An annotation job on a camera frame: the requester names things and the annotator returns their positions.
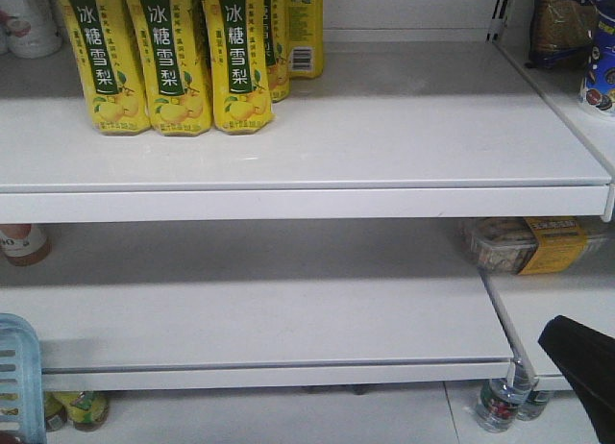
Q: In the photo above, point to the yellow pear drink bottle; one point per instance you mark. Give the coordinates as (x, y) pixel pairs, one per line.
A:
(275, 29)
(170, 36)
(306, 38)
(242, 102)
(102, 37)

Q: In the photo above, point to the boxed biscuits yellow label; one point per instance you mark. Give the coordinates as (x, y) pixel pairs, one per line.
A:
(532, 245)

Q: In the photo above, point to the light blue plastic basket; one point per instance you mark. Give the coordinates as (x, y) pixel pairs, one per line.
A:
(22, 409)

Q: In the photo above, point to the clear water bottle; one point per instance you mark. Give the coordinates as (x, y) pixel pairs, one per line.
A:
(498, 404)
(534, 405)

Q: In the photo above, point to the yellow lemon tea bottle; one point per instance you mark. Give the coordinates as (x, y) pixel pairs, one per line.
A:
(87, 410)

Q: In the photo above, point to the white store shelving unit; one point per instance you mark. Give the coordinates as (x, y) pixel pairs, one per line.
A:
(305, 284)

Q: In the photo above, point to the brown biscuit package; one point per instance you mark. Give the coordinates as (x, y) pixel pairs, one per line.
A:
(561, 33)

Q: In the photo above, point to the blue cookie cup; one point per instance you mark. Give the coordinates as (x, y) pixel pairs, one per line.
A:
(596, 93)

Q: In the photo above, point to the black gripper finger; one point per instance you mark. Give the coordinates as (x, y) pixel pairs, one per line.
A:
(585, 357)

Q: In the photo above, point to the white peach drink bottle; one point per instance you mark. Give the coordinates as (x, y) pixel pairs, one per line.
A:
(30, 28)

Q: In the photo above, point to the orange C100 juice bottle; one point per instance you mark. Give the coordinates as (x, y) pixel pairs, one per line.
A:
(24, 244)

